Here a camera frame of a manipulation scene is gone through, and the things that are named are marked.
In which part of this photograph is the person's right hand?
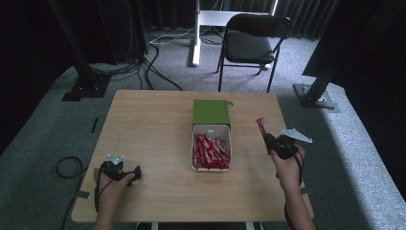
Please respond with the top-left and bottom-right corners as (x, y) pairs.
(270, 144), (306, 194)

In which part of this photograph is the thick black floor cable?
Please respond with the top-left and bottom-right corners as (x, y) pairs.
(143, 43), (185, 92)

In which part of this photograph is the hand-held gripper cable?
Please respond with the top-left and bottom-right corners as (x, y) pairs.
(283, 145), (305, 230)
(94, 167), (113, 214)

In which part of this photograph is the red stick sachet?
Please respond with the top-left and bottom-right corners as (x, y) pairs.
(256, 117), (273, 156)

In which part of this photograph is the left hand-held gripper cable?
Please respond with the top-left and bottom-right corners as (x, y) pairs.
(94, 167), (113, 214)

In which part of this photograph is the green box lid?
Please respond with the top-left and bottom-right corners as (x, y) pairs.
(192, 99), (232, 127)

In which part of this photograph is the black looped floor cable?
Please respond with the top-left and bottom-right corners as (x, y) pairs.
(56, 155), (84, 230)

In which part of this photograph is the black folding chair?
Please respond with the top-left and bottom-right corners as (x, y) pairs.
(216, 12), (292, 94)

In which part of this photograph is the white drawer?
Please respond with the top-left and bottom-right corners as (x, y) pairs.
(191, 123), (233, 173)

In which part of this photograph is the white floor cable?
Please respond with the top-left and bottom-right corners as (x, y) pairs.
(148, 26), (196, 46)

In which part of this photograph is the person's left hand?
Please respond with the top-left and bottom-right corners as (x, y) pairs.
(93, 168), (136, 213)

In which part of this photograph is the bundle of dark cables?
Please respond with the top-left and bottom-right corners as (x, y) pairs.
(89, 59), (146, 82)

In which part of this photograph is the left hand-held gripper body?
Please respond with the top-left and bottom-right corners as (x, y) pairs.
(101, 153), (137, 182)

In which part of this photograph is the black metal stand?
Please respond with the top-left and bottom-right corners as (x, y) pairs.
(47, 0), (112, 103)
(292, 0), (342, 114)

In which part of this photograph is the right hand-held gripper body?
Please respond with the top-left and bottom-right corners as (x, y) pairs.
(270, 127), (314, 161)

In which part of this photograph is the pile of red packets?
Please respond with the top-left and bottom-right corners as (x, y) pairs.
(193, 133), (231, 171)

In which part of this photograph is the right hand-held gripper cable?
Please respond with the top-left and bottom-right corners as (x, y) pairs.
(283, 145), (305, 230)

